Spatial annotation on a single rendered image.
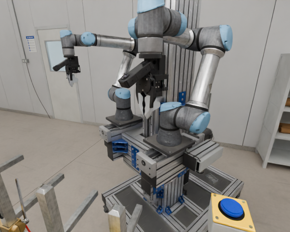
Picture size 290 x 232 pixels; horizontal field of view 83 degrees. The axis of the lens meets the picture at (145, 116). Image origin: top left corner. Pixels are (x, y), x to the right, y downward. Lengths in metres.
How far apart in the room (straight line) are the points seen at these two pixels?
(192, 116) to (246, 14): 2.31
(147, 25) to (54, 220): 0.67
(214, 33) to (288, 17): 2.19
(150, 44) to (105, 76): 3.01
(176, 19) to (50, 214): 0.73
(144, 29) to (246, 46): 2.49
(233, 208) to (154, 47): 0.43
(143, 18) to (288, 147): 3.17
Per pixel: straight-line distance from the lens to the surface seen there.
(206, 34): 0.93
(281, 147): 3.39
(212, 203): 0.41
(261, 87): 3.01
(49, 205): 0.65
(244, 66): 2.92
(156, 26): 0.51
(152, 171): 0.89
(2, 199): 0.87
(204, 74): 0.86
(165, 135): 0.92
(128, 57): 1.40
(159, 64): 0.54
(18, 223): 0.95
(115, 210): 0.49
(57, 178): 1.10
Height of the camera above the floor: 1.51
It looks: 20 degrees down
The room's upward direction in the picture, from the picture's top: straight up
